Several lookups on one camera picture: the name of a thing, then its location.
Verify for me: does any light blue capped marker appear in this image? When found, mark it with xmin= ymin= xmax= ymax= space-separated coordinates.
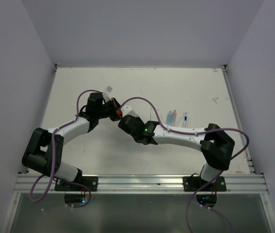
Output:
xmin=175 ymin=114 xmax=184 ymax=127

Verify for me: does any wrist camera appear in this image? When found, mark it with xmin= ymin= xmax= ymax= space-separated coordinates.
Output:
xmin=102 ymin=86 xmax=113 ymax=102
xmin=116 ymin=104 xmax=138 ymax=117

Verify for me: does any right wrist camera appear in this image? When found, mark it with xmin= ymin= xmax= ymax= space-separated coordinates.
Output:
xmin=116 ymin=104 xmax=138 ymax=117

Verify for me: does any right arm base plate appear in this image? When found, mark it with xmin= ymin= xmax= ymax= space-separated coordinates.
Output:
xmin=182 ymin=173 xmax=227 ymax=192

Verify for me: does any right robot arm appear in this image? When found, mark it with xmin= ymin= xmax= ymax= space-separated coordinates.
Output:
xmin=118 ymin=115 xmax=235 ymax=191

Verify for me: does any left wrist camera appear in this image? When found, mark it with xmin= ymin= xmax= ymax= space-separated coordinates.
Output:
xmin=102 ymin=86 xmax=113 ymax=102

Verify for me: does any dark blue capped marker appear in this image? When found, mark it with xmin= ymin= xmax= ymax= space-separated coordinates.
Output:
xmin=182 ymin=112 xmax=188 ymax=128

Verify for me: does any orange highlighter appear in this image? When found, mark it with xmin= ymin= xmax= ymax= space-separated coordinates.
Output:
xmin=172 ymin=110 xmax=177 ymax=126

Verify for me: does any aluminium rail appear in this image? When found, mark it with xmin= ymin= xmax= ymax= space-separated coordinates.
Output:
xmin=13 ymin=172 xmax=270 ymax=195

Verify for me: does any light blue highlighter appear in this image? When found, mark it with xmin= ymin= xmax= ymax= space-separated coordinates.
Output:
xmin=165 ymin=111 xmax=173 ymax=125

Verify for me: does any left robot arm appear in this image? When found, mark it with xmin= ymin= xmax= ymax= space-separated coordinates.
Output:
xmin=22 ymin=92 xmax=120 ymax=191

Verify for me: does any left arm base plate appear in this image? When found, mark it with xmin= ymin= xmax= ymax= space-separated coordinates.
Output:
xmin=54 ymin=176 xmax=98 ymax=192

